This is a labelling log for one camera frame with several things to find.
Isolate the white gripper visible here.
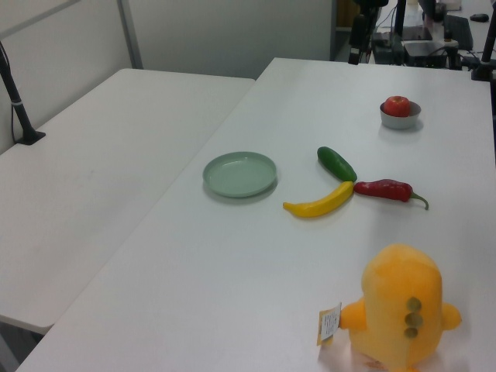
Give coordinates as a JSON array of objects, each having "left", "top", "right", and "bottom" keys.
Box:
[{"left": 347, "top": 14, "right": 368, "bottom": 65}]

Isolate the black clamped stand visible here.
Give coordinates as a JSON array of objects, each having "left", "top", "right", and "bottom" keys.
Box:
[{"left": 470, "top": 21, "right": 496, "bottom": 82}]

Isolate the yellow toy banana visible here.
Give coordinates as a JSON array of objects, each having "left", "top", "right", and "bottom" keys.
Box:
[{"left": 282, "top": 180, "right": 355, "bottom": 219}]

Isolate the red toy chili pepper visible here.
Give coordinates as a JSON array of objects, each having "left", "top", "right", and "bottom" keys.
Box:
[{"left": 353, "top": 178, "right": 430, "bottom": 211}]

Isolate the orange plush toy with tag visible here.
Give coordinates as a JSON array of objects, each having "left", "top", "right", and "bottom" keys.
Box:
[{"left": 316, "top": 243, "right": 463, "bottom": 372}]

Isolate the green toy cucumber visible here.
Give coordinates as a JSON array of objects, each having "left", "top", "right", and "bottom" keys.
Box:
[{"left": 316, "top": 146, "right": 358, "bottom": 183}]

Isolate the black keyboard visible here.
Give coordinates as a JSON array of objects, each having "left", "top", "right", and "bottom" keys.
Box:
[{"left": 443, "top": 14, "right": 474, "bottom": 50}]

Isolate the grey partition frame post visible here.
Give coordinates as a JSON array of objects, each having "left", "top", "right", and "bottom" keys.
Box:
[{"left": 117, "top": 0, "right": 143, "bottom": 71}]

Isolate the black camera pole with base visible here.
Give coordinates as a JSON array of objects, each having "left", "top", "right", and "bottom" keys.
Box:
[{"left": 0, "top": 40, "right": 47, "bottom": 146}]

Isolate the red toy apple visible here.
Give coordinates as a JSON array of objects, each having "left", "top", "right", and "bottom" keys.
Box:
[{"left": 383, "top": 95, "right": 411, "bottom": 118}]

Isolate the small grey round bowl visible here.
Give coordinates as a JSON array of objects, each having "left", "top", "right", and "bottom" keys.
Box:
[{"left": 379, "top": 99, "right": 422, "bottom": 130}]

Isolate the black vertical monitor pole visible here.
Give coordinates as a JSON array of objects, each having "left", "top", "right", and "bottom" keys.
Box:
[{"left": 392, "top": 0, "right": 407, "bottom": 67}]

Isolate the pale green plastic plate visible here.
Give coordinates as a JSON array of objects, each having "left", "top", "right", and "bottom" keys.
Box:
[{"left": 202, "top": 151, "right": 278, "bottom": 199}]

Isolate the black electronics box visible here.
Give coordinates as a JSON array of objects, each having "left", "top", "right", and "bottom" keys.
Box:
[{"left": 402, "top": 40, "right": 449, "bottom": 69}]

